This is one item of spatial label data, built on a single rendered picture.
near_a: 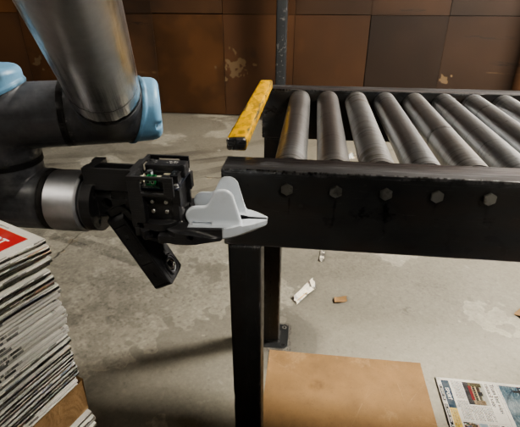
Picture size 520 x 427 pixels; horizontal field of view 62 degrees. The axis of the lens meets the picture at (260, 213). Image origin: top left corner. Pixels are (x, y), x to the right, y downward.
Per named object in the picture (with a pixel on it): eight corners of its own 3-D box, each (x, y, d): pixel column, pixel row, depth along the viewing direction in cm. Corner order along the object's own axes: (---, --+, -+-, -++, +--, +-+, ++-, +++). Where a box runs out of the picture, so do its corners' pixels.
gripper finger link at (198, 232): (218, 235, 47) (141, 230, 48) (219, 247, 48) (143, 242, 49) (227, 215, 51) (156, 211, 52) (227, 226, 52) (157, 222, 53)
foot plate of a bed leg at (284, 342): (248, 350, 136) (248, 347, 135) (253, 318, 148) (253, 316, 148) (290, 353, 134) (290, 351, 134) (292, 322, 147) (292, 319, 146)
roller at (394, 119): (417, 204, 61) (406, 174, 59) (376, 115, 102) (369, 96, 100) (452, 192, 60) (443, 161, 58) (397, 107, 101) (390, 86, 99)
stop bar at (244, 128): (224, 150, 64) (224, 137, 63) (258, 88, 102) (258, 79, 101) (246, 151, 64) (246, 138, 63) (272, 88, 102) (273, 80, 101)
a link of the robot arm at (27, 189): (-60, 172, 48) (-36, 237, 52) (31, 177, 47) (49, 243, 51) (-14, 149, 55) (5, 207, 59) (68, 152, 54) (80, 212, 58)
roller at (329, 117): (323, 199, 63) (312, 169, 61) (320, 113, 104) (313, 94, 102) (356, 188, 61) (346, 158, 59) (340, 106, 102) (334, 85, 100)
